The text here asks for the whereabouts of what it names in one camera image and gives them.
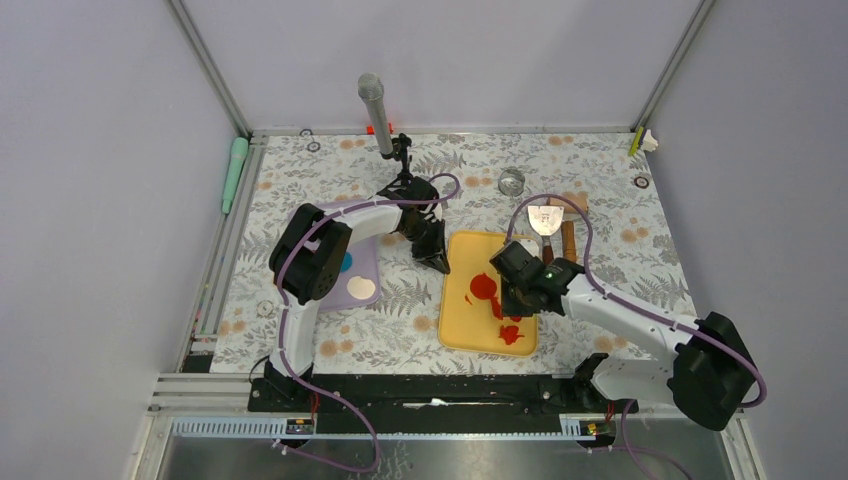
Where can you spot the wooden dough roller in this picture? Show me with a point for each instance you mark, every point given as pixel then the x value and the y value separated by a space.
pixel 571 209

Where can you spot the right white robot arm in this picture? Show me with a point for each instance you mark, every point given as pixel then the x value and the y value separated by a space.
pixel 700 366

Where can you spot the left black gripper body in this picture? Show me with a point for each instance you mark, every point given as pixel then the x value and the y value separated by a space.
pixel 407 234

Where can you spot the grey microphone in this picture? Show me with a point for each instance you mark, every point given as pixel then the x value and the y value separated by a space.
pixel 371 92

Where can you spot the red dough ball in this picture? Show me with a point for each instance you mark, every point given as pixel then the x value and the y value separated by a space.
pixel 483 291

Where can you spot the metal dough scraper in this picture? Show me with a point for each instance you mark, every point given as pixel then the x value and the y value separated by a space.
pixel 545 220

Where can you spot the black mini tripod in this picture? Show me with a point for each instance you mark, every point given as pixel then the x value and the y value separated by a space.
pixel 401 162

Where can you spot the flat white dough disc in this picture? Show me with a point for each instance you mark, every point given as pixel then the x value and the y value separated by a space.
pixel 361 288

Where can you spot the flat blue dough disc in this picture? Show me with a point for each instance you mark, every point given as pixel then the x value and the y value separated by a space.
pixel 347 262

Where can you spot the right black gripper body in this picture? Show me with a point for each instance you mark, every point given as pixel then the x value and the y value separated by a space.
pixel 519 285

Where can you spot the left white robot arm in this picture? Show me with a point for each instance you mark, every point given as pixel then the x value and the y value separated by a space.
pixel 308 257

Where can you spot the purple tray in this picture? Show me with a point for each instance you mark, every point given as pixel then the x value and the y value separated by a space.
pixel 363 247

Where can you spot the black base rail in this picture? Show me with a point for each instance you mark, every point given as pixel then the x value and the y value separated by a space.
pixel 433 404

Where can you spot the white corner clip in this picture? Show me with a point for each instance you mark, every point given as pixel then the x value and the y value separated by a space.
pixel 643 141

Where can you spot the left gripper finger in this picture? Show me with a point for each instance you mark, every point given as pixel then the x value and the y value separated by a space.
pixel 435 248
pixel 423 243

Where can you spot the red dough scrap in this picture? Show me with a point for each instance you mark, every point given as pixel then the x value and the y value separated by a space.
pixel 510 334

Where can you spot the yellow tray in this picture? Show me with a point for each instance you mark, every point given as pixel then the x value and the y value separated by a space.
pixel 472 328

